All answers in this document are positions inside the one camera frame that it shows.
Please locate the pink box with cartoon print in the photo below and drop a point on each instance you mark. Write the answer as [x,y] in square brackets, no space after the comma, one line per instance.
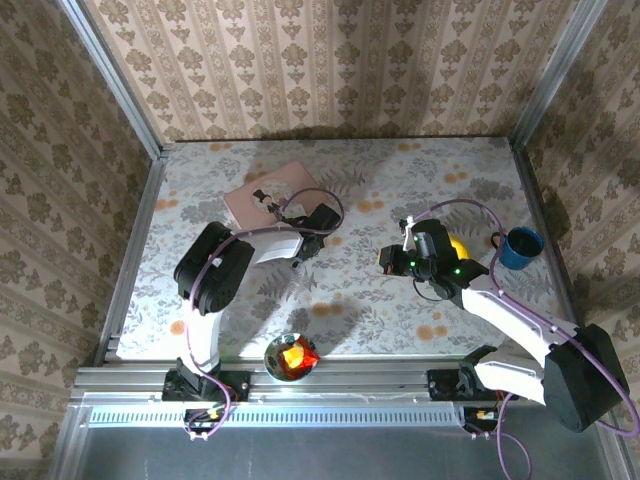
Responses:
[250,200]

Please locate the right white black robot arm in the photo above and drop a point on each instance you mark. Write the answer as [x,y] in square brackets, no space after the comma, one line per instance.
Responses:
[500,310]

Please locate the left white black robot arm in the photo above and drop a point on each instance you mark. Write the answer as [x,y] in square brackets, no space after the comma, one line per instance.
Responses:
[275,247]

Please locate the yellow banana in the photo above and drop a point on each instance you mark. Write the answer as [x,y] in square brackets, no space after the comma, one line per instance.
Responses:
[461,247]

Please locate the blue enamel mug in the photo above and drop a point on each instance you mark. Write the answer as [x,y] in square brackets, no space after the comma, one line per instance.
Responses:
[522,248]

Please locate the red orange wrapped object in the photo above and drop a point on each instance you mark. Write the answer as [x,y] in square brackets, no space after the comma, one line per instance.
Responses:
[297,355]

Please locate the shiny metal bowl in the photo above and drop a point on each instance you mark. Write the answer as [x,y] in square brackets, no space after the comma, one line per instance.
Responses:
[274,357]

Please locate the small connector board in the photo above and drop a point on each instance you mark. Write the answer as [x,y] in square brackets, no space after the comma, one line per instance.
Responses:
[205,420]
[482,417]

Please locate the grey metal panel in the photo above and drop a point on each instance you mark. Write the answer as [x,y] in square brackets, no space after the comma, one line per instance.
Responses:
[325,455]

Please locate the aluminium table side rail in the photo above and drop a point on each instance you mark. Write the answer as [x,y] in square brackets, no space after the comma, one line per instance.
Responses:
[132,255]
[545,225]

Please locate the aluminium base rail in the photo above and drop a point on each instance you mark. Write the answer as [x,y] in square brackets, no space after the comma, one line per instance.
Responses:
[360,380]

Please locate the aluminium frame post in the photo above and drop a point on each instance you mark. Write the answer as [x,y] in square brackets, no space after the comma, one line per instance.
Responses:
[112,82]
[555,75]

